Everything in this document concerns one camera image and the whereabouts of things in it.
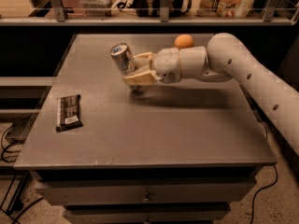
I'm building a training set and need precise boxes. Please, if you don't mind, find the grey drawer cabinet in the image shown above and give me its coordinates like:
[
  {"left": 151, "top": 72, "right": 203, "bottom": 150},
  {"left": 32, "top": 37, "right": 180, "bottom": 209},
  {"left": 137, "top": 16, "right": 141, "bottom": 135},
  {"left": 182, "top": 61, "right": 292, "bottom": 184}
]
[{"left": 16, "top": 35, "right": 276, "bottom": 224}]

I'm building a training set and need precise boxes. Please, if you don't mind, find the black floor cable right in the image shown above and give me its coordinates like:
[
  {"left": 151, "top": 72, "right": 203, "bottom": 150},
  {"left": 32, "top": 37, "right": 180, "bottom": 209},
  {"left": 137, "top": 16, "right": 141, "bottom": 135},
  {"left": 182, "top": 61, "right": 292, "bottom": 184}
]
[{"left": 249, "top": 164, "right": 279, "bottom": 224}]

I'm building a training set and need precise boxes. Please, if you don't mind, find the silver redbull can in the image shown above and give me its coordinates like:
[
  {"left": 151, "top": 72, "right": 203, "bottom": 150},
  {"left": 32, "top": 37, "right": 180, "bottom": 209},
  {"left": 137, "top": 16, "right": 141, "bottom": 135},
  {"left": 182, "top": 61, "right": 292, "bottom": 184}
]
[{"left": 110, "top": 43, "right": 137, "bottom": 78}]

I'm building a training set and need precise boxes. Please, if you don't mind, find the metal shelf rail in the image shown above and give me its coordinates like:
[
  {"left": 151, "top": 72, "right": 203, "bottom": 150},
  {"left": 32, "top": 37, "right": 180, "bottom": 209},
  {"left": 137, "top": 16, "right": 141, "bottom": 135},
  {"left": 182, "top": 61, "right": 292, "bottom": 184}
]
[{"left": 0, "top": 0, "right": 299, "bottom": 26}]

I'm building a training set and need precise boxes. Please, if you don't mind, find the black snack bar wrapper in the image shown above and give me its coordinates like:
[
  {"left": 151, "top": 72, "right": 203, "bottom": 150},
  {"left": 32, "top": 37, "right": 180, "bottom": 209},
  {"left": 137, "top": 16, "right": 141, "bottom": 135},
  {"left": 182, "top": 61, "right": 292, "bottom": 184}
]
[{"left": 56, "top": 94, "right": 83, "bottom": 133}]

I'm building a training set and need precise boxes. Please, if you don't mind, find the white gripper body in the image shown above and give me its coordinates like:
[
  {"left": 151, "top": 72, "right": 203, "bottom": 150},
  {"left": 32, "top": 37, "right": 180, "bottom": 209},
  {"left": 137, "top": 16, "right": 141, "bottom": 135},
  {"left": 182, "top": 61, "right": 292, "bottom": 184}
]
[{"left": 152, "top": 48, "right": 181, "bottom": 84}]

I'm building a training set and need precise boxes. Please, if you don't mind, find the orange fruit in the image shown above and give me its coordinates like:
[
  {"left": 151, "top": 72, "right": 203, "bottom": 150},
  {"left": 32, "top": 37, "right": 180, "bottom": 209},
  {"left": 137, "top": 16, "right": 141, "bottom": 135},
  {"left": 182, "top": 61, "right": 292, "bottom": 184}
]
[{"left": 174, "top": 35, "right": 194, "bottom": 49}]

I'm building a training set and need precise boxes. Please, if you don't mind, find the black floor cables left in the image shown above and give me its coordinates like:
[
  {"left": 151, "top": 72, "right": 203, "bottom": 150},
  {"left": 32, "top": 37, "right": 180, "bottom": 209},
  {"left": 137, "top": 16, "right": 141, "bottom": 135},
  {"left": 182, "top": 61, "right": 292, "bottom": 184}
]
[{"left": 0, "top": 115, "right": 45, "bottom": 224}]

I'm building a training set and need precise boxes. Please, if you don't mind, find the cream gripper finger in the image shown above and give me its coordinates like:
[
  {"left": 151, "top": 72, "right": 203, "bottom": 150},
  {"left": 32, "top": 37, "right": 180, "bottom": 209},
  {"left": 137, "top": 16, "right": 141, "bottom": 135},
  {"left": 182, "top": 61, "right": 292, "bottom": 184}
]
[
  {"left": 123, "top": 70, "right": 162, "bottom": 86},
  {"left": 133, "top": 52, "right": 154, "bottom": 68}
]

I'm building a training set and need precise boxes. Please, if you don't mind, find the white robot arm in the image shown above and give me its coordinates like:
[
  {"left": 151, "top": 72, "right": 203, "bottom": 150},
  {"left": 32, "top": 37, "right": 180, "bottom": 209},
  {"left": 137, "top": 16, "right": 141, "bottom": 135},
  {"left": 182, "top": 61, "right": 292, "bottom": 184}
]
[{"left": 123, "top": 33, "right": 299, "bottom": 152}]

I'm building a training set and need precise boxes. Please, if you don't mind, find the colourful snack bag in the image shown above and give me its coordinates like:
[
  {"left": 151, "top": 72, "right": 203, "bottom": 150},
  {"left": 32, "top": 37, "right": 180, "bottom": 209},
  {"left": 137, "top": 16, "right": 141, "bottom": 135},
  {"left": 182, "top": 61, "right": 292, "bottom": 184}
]
[{"left": 196, "top": 0, "right": 255, "bottom": 18}]

